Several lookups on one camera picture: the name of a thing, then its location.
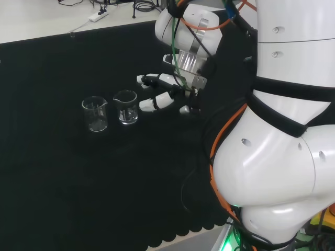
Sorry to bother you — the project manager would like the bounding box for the thin black cable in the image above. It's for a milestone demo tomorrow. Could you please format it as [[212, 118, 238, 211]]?
[[180, 167, 210, 214]]

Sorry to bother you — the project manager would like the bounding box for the coiled black cable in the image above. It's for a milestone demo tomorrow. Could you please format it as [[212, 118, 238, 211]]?
[[135, 0, 161, 13]]

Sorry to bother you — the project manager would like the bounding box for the grey base plate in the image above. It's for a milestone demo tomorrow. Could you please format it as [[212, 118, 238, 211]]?
[[213, 223, 240, 251]]

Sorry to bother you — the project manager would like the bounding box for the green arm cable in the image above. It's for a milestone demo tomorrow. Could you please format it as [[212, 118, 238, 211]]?
[[170, 14, 192, 91]]

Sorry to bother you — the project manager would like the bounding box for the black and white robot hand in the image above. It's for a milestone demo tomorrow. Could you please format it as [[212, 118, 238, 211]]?
[[136, 73, 203, 116]]

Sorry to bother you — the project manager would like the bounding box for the yellow stop button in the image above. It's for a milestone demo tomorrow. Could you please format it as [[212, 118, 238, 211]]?
[[309, 201, 335, 236]]

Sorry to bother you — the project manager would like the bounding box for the white power strip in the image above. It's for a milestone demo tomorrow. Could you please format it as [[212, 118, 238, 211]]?
[[70, 12, 109, 34]]

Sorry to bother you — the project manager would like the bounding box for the black bench cloth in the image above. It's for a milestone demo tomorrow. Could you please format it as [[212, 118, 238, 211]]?
[[0, 10, 259, 251]]

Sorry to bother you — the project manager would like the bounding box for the clear glass beaker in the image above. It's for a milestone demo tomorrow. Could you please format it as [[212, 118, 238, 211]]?
[[81, 96, 109, 132], [113, 89, 139, 126]]

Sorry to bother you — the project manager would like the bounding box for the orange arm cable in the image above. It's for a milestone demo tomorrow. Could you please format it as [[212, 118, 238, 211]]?
[[180, 0, 259, 228]]

